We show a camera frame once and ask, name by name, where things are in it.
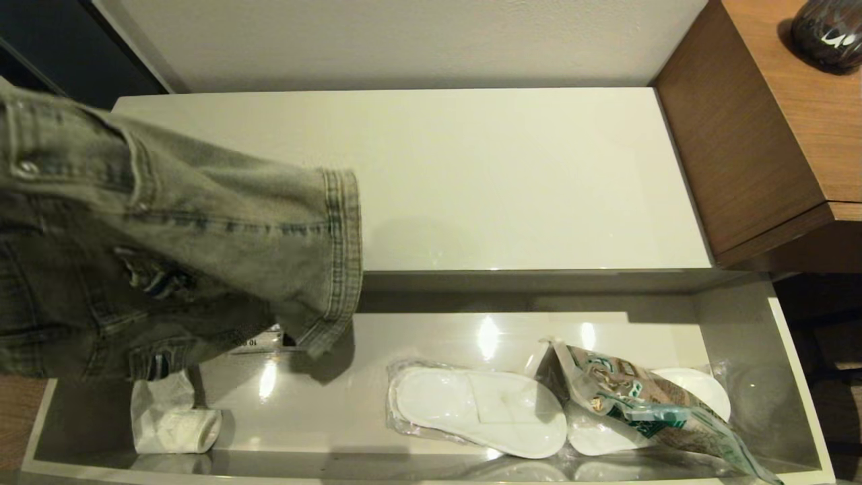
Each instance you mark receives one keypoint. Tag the white slipper in clear wrap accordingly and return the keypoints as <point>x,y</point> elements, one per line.
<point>471,404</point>
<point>704,391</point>

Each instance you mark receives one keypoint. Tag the faded denim shorts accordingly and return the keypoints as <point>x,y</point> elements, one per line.
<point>168,236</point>

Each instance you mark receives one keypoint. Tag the white crumpled cloth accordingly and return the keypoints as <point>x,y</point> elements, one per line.
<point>168,421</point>

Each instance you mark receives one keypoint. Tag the blue and white tissue pack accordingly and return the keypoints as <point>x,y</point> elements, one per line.
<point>259,341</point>

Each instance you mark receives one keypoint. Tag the dark glass jar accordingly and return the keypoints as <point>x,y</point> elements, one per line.
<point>830,34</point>

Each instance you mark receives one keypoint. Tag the green printed snack bag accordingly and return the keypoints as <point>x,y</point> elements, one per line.
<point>646,404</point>

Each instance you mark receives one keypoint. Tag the glossy white drawer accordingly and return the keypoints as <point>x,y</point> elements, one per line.
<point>337,404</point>

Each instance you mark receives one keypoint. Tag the glossy white cabinet body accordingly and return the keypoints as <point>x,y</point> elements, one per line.
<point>505,182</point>

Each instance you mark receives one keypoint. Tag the brown wooden desk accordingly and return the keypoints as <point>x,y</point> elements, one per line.
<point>774,121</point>

